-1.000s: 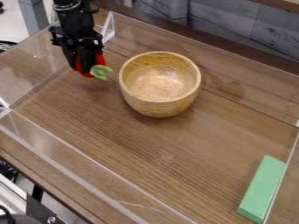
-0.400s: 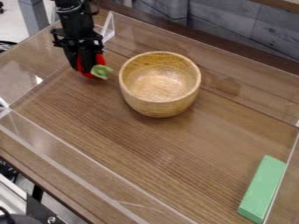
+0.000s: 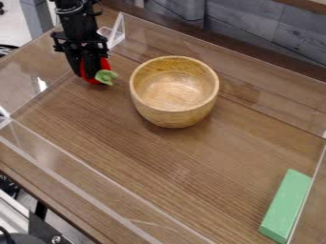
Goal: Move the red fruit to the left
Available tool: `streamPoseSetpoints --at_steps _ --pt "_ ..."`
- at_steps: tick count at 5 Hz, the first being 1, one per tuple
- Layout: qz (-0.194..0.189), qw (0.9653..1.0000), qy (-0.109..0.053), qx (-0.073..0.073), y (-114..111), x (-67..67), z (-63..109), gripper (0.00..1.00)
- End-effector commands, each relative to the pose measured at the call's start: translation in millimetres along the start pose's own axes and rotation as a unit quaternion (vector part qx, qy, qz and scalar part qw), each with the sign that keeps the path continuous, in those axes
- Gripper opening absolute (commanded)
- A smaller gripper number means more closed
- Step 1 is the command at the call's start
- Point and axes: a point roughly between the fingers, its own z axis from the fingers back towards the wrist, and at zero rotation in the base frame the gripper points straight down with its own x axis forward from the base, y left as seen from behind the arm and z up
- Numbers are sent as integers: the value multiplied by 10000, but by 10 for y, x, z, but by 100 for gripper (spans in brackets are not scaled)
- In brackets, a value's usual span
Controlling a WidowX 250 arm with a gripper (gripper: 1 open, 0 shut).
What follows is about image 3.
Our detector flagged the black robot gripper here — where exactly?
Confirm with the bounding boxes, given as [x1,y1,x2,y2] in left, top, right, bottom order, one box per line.
[51,8,108,79]

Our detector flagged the red plush strawberry green leaves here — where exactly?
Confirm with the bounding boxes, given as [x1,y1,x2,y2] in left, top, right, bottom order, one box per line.
[80,57,119,86]

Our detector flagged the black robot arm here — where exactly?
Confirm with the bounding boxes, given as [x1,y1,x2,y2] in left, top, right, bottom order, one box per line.
[51,0,108,82]

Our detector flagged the light wooden bowl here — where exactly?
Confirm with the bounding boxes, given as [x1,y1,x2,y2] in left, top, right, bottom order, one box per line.
[128,55,221,129]

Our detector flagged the black device bottom left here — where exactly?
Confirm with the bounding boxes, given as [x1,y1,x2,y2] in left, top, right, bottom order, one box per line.
[0,225,75,244]

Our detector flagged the green rectangular block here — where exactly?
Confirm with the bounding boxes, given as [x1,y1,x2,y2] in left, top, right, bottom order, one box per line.
[258,170,313,244]

